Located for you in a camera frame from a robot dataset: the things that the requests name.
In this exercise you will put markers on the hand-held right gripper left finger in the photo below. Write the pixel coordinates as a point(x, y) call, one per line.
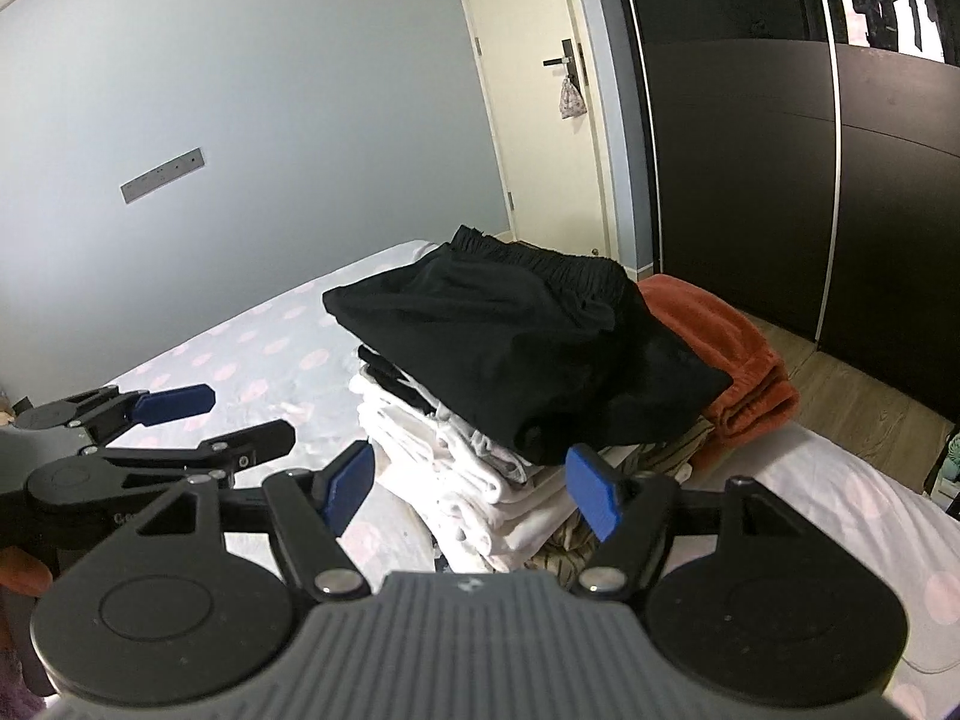
point(349, 476)

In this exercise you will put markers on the black sliding wardrobe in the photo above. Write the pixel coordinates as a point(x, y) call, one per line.
point(742, 165)

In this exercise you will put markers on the person's left hand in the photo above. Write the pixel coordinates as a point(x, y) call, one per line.
point(26, 571)

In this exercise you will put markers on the cream door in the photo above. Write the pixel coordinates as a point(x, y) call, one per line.
point(517, 127)

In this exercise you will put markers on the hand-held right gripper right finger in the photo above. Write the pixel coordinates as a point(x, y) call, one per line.
point(592, 489)

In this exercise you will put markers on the orange fleece garment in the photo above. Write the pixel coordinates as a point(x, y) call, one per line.
point(724, 345)

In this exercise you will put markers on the small patterned pouch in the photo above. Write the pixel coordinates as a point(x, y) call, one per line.
point(572, 101)

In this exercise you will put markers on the stack of white clothes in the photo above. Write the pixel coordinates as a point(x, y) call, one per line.
point(450, 465)

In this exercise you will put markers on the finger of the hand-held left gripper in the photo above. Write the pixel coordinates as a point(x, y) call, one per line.
point(176, 401)
point(240, 444)

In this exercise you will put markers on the black shorts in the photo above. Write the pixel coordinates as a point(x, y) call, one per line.
point(525, 345)

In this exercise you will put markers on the teal and white item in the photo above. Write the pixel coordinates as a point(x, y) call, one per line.
point(946, 465)

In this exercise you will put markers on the grey wall plate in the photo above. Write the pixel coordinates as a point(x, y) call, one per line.
point(161, 176)

